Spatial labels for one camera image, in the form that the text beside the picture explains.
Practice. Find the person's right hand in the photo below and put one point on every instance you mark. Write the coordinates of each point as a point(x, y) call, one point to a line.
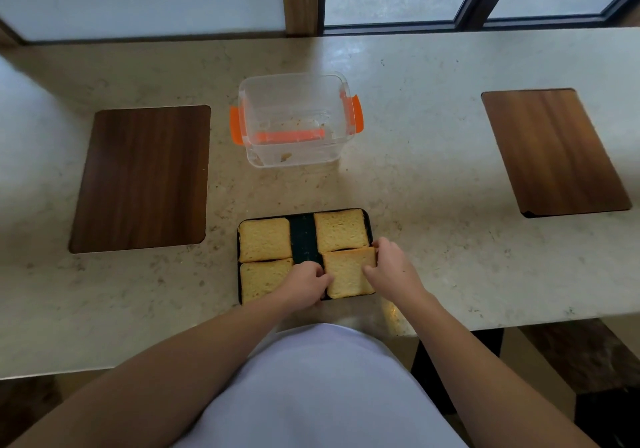
point(395, 272)

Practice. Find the person's left hand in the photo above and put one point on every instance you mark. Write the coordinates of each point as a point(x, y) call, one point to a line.
point(301, 286)

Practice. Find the person's right thumb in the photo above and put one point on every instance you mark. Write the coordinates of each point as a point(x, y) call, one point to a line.
point(371, 275)

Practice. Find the person's left fingers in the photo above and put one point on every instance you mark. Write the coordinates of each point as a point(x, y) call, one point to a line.
point(315, 271)

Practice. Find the toasted bread slice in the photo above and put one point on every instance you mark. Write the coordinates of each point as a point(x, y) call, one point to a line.
point(263, 278)
point(348, 273)
point(341, 230)
point(264, 239)

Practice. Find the person's left forearm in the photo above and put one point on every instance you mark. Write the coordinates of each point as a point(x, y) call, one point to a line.
point(150, 377)

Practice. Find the person's right forearm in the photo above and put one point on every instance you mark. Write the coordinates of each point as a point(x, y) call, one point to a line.
point(480, 377)

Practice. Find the black rectangular tray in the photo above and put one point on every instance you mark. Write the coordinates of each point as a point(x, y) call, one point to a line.
point(303, 237)

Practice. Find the person's white shirt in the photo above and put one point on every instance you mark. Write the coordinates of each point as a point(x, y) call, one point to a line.
point(320, 392)

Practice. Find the clear plastic container orange clips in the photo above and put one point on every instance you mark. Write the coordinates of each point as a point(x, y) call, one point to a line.
point(296, 121)

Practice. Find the dark wooden placemat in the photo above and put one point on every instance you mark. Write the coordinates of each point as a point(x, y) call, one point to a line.
point(554, 152)
point(142, 178)

